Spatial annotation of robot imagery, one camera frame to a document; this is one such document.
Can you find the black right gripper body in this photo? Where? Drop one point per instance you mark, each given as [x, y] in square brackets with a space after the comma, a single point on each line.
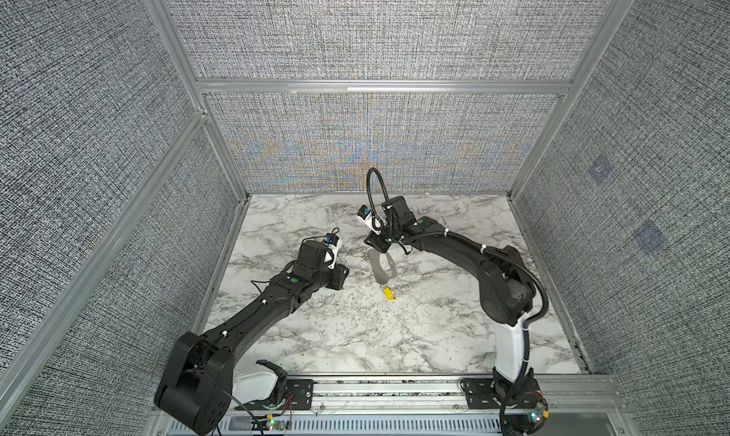
[380, 241]

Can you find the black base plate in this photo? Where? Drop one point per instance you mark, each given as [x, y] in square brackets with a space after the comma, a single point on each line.
[488, 393]
[298, 395]

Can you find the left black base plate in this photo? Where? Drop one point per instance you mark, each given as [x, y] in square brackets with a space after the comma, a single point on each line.
[298, 395]

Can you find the aluminium front rail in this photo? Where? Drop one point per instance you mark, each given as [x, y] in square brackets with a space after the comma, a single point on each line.
[422, 393]

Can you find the slotted grey cable duct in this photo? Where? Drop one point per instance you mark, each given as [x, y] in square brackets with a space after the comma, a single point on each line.
[395, 424]

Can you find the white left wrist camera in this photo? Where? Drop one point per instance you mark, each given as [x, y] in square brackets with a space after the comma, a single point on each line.
[332, 243]

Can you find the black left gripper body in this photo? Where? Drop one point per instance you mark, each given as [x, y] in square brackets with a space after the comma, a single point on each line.
[335, 277]

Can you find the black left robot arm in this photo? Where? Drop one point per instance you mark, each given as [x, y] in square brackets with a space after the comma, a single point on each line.
[196, 387]

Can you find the aluminium enclosure frame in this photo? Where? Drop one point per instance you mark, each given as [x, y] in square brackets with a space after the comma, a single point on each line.
[32, 356]

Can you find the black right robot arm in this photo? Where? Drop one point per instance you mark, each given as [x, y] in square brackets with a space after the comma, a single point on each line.
[509, 294]

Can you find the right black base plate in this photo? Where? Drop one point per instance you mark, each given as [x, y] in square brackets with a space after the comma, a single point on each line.
[488, 393]

